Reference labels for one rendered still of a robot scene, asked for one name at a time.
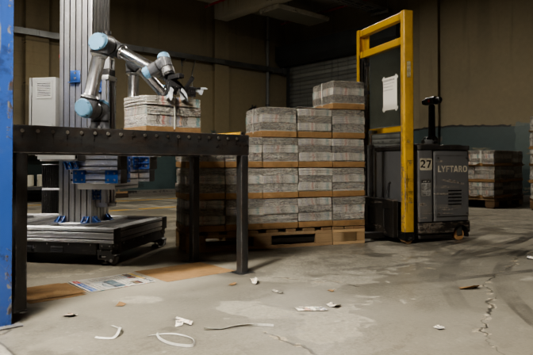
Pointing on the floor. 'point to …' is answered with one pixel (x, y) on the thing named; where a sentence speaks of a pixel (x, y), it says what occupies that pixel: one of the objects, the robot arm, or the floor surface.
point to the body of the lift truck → (430, 186)
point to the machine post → (6, 134)
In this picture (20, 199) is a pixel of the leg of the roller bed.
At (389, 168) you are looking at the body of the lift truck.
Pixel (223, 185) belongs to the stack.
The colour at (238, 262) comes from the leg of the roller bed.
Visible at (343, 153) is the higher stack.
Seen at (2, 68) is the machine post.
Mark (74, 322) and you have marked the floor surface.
